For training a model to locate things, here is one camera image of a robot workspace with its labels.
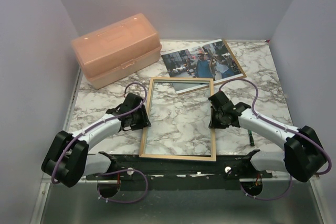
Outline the aluminium front rail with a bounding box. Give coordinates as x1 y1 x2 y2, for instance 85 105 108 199
42 174 88 183

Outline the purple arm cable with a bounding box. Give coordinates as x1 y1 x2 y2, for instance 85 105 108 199
51 82 149 204
217 78 332 200

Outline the blue wooden picture frame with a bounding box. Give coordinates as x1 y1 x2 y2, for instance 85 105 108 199
139 77 216 162

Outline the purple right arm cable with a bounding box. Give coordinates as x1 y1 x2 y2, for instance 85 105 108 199
217 78 332 200

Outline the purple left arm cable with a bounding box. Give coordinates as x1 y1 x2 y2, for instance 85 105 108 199
51 82 149 204

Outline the green black screwdriver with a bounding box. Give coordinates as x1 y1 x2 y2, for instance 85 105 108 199
248 130 255 147

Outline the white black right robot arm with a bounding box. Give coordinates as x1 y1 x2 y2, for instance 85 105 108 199
209 91 328 182

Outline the photo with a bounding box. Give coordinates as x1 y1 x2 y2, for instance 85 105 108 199
161 39 246 84

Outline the pink plastic storage box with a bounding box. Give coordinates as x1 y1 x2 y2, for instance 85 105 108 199
71 14 162 89

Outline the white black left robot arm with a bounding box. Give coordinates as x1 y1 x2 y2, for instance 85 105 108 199
41 93 151 187

